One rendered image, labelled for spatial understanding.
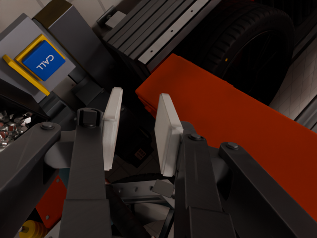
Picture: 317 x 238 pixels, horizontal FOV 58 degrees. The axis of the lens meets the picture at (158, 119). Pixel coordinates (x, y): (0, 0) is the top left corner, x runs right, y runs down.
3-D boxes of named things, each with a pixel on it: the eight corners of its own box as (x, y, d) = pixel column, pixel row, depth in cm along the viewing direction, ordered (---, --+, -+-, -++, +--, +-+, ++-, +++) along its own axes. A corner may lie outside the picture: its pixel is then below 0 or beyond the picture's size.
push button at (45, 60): (41, 78, 68) (45, 82, 67) (18, 59, 62) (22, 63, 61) (62, 57, 69) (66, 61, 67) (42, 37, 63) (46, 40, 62)
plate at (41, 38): (39, 80, 69) (41, 81, 68) (14, 58, 62) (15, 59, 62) (64, 56, 70) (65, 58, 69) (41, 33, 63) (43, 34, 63)
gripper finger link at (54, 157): (94, 175, 14) (29, 169, 13) (105, 133, 18) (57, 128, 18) (97, 147, 13) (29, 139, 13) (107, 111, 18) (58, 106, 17)
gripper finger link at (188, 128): (185, 155, 14) (245, 162, 14) (173, 119, 18) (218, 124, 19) (180, 182, 14) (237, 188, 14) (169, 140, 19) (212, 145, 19)
